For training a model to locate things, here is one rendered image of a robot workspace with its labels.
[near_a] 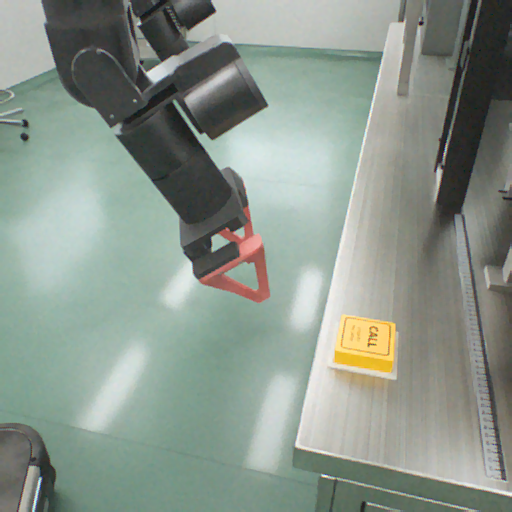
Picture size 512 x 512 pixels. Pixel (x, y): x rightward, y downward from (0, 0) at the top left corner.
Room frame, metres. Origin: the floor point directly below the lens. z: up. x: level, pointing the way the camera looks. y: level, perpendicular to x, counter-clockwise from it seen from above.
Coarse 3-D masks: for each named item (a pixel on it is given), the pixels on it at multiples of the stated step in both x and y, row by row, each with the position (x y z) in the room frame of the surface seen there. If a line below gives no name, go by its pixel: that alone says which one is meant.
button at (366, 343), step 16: (352, 320) 0.49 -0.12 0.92; (368, 320) 0.49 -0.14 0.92; (352, 336) 0.46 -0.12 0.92; (368, 336) 0.46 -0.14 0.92; (384, 336) 0.46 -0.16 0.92; (336, 352) 0.44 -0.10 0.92; (352, 352) 0.43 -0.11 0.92; (368, 352) 0.43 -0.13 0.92; (384, 352) 0.43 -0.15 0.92; (368, 368) 0.43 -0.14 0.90; (384, 368) 0.42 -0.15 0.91
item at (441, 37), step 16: (432, 0) 1.54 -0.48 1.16; (448, 0) 1.53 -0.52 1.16; (464, 0) 1.52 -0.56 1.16; (432, 16) 1.54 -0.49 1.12; (448, 16) 1.53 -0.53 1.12; (464, 16) 1.52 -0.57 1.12; (432, 32) 1.54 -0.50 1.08; (448, 32) 1.53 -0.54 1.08; (432, 48) 1.54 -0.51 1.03; (448, 48) 1.52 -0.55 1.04; (432, 64) 1.53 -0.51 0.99; (448, 64) 1.52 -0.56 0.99; (416, 80) 1.54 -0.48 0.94; (432, 80) 1.53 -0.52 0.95; (448, 80) 1.52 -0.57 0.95; (448, 96) 1.52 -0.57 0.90; (496, 96) 1.48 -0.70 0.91
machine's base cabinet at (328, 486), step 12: (324, 480) 0.31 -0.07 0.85; (336, 480) 0.31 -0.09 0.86; (348, 480) 0.31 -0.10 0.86; (324, 492) 0.31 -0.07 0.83; (336, 492) 0.31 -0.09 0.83; (348, 492) 0.31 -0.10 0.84; (360, 492) 0.30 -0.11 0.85; (372, 492) 0.30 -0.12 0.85; (384, 492) 0.30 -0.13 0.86; (396, 492) 0.30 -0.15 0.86; (324, 504) 0.31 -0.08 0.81; (336, 504) 0.31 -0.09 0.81; (348, 504) 0.31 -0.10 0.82; (360, 504) 0.30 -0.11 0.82; (372, 504) 0.30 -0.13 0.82; (384, 504) 0.30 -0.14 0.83; (396, 504) 0.29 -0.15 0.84; (408, 504) 0.29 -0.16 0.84; (420, 504) 0.29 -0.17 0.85; (432, 504) 0.29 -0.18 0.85; (444, 504) 0.28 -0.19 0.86
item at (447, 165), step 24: (480, 0) 0.87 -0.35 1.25; (504, 0) 0.84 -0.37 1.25; (480, 24) 0.85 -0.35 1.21; (504, 24) 0.84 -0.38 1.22; (480, 48) 0.85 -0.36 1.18; (504, 48) 0.84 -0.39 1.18; (456, 72) 0.99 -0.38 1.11; (480, 72) 0.85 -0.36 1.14; (456, 96) 0.99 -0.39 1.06; (480, 96) 0.84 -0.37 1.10; (456, 120) 0.85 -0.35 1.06; (480, 120) 0.84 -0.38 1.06; (456, 144) 0.85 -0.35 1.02; (456, 168) 0.85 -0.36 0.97; (456, 192) 0.84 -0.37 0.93
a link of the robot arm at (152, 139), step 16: (160, 96) 0.42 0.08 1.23; (176, 96) 0.41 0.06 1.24; (144, 112) 0.41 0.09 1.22; (160, 112) 0.41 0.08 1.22; (176, 112) 0.42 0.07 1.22; (128, 128) 0.40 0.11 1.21; (144, 128) 0.40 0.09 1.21; (160, 128) 0.40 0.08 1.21; (176, 128) 0.41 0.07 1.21; (128, 144) 0.40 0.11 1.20; (144, 144) 0.40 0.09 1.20; (160, 144) 0.40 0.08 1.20; (176, 144) 0.40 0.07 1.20; (192, 144) 0.42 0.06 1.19; (144, 160) 0.40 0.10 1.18; (160, 160) 0.40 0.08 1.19; (176, 160) 0.40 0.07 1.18; (160, 176) 0.40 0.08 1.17
